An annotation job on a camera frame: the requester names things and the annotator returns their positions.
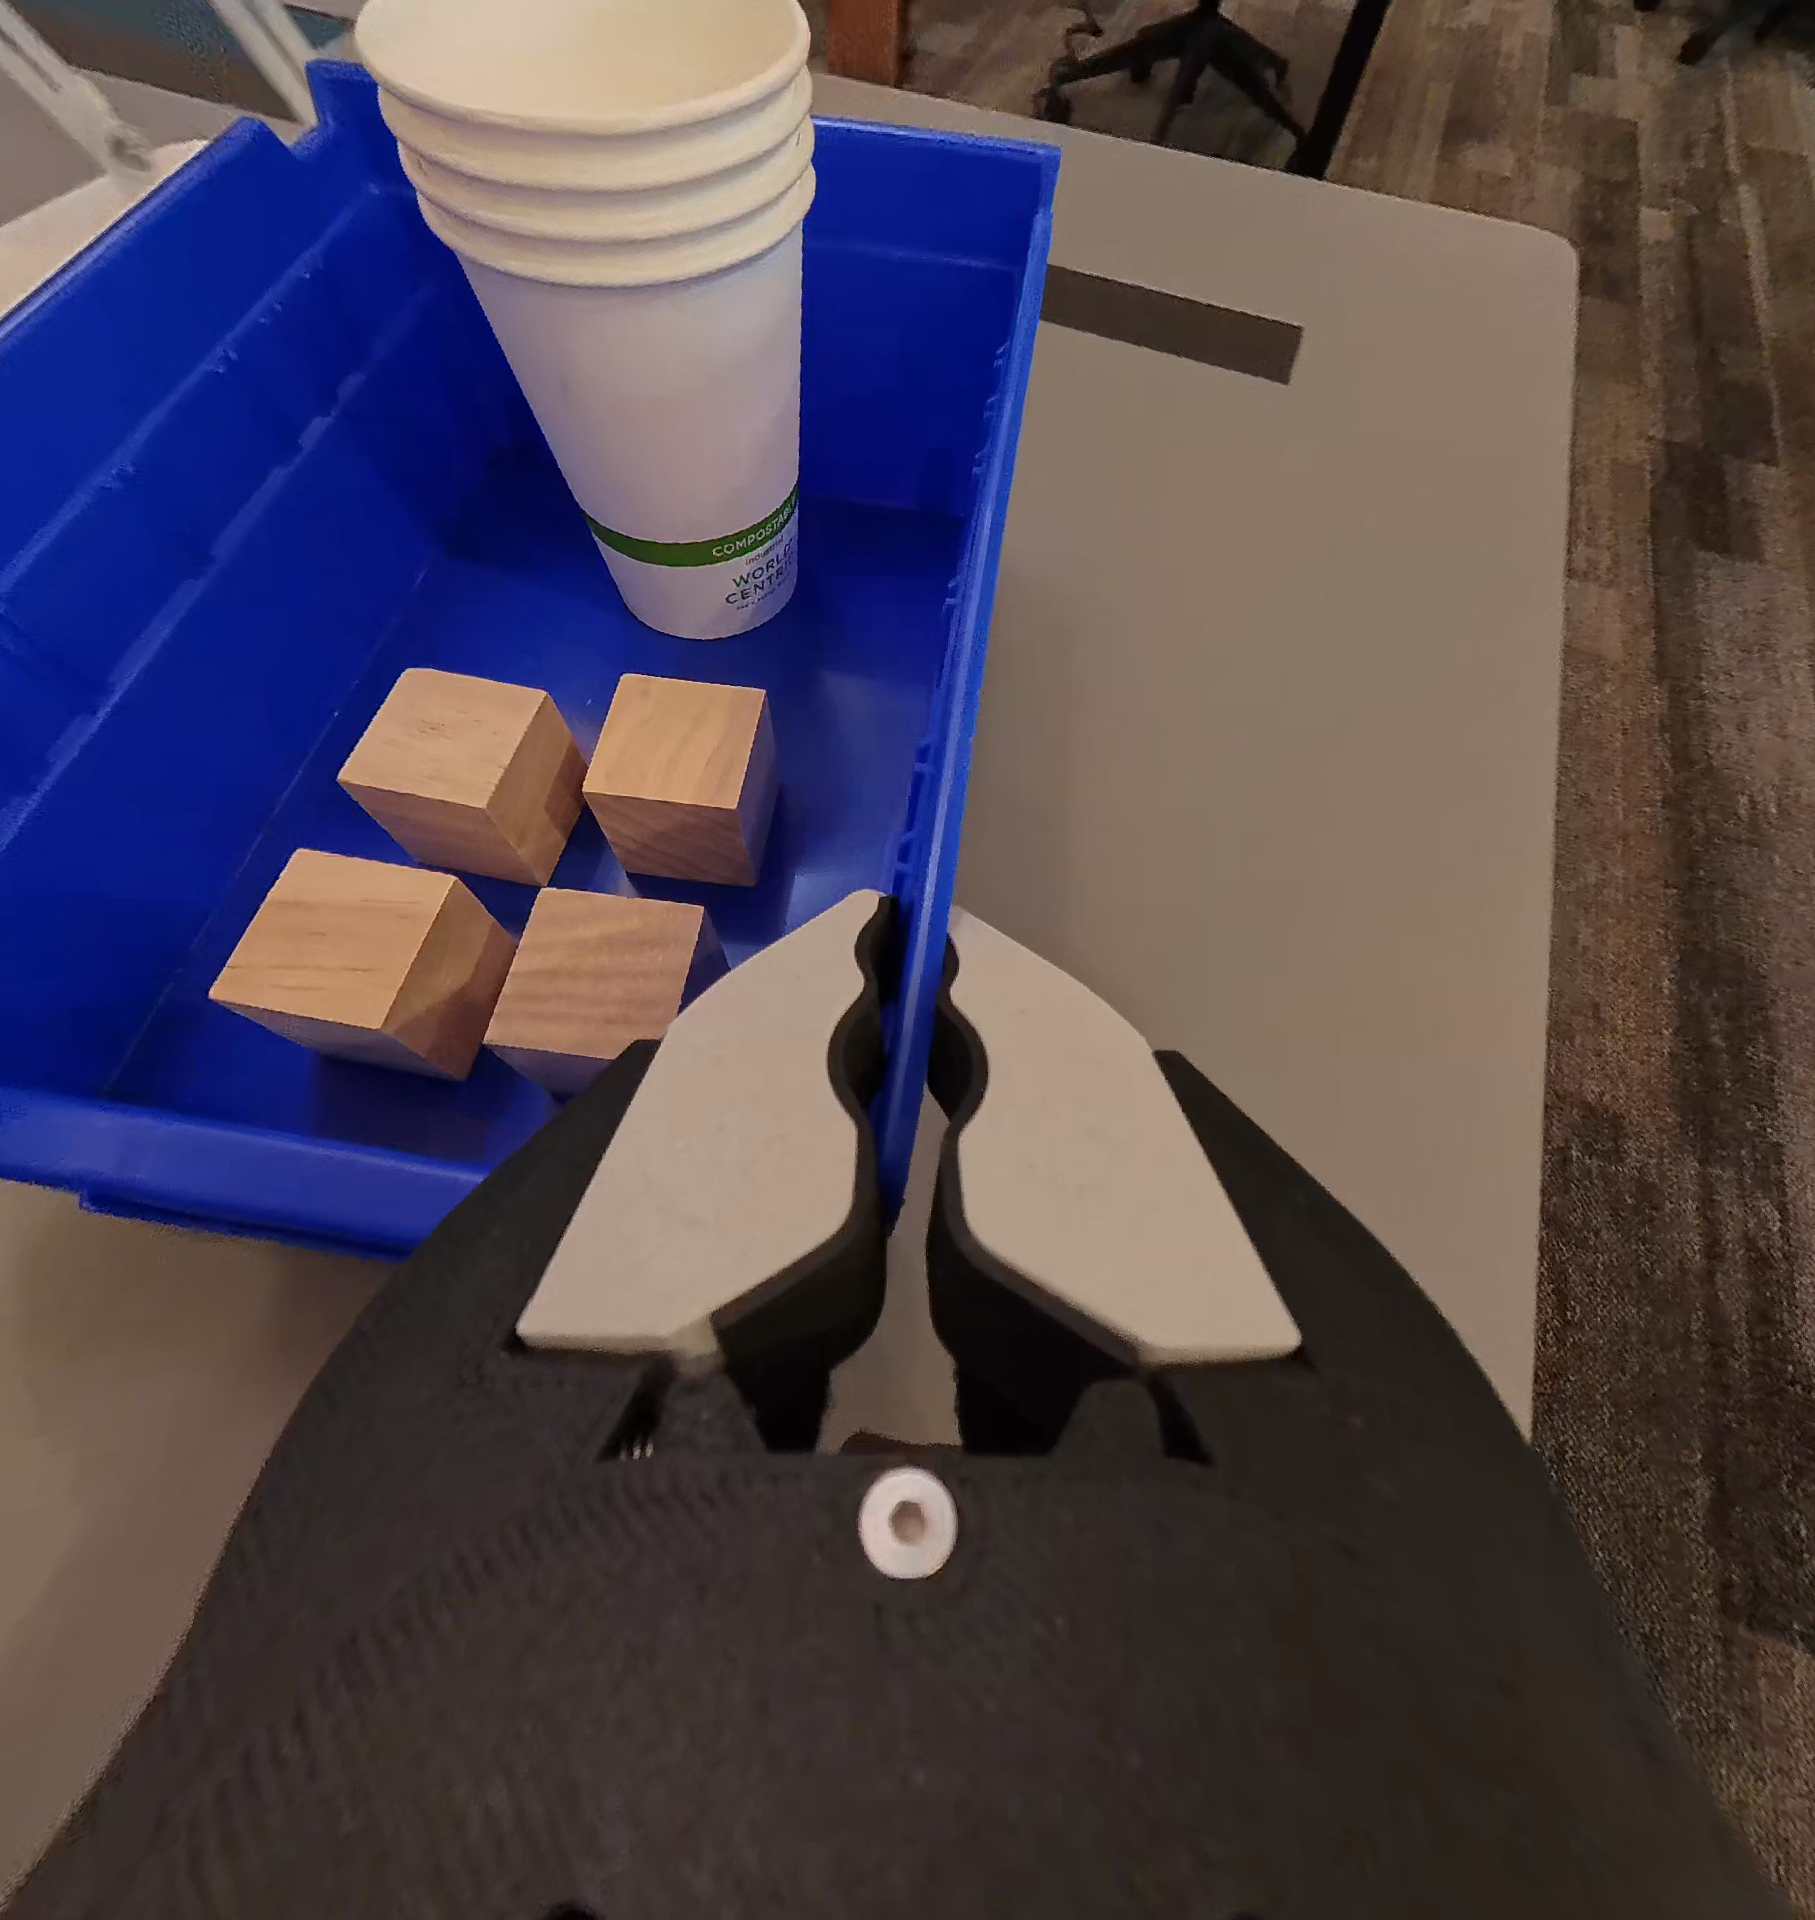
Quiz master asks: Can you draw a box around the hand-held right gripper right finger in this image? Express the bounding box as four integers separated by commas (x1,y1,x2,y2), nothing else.
925,910,1302,1450

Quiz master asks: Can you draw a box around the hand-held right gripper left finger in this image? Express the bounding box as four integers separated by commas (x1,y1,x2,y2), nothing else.
514,886,896,1450

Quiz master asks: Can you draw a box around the wooden cube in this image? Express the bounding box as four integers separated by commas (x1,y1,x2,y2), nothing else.
480,886,728,1100
582,672,777,886
203,848,519,1084
334,668,588,886

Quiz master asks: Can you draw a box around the white paper cup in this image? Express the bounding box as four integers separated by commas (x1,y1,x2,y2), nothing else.
358,0,812,162
422,194,815,640
398,140,815,257
380,92,815,209

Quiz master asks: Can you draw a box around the blue plastic bin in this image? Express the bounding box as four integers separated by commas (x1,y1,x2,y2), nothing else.
0,58,1069,1254

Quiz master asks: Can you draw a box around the grey desk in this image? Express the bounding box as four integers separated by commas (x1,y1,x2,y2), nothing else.
0,32,1580,1920

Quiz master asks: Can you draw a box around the black office chair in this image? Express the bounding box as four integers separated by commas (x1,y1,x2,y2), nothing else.
1030,0,1291,129

